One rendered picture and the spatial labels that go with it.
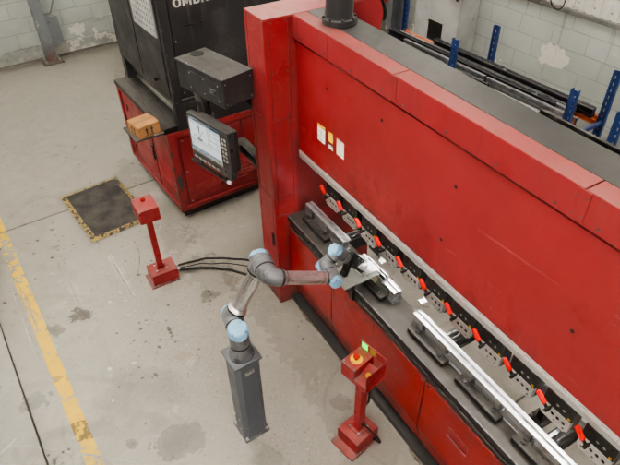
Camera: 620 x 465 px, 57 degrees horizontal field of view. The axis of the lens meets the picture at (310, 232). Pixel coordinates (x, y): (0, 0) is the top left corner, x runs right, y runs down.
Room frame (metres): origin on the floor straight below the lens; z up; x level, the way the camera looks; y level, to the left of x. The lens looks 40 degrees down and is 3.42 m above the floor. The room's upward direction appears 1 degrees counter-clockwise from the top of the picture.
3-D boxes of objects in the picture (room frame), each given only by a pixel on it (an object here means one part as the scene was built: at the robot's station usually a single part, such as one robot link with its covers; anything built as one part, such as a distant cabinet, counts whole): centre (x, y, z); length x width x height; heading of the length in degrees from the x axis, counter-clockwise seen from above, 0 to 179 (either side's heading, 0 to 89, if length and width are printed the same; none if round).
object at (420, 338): (2.03, -0.65, 0.89); 0.30 x 0.05 x 0.03; 30
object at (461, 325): (1.91, -0.78, 1.26); 0.15 x 0.09 x 0.17; 30
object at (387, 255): (2.43, -0.48, 1.26); 0.15 x 0.09 x 0.17; 30
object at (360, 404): (1.99, -0.29, 0.39); 0.05 x 0.05 x 0.54; 41
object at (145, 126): (4.31, 1.41, 1.04); 0.30 x 0.26 x 0.12; 34
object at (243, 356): (2.08, 0.41, 0.82); 0.15 x 0.15 x 0.10
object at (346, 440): (1.97, -0.27, 0.06); 0.25 x 0.20 x 0.12; 131
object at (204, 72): (3.45, 0.60, 1.53); 0.51 x 0.25 x 0.85; 44
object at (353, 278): (2.50, -0.27, 1.00); 0.26 x 0.18 x 0.01; 120
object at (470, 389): (1.68, -0.85, 0.89); 0.30 x 0.05 x 0.03; 30
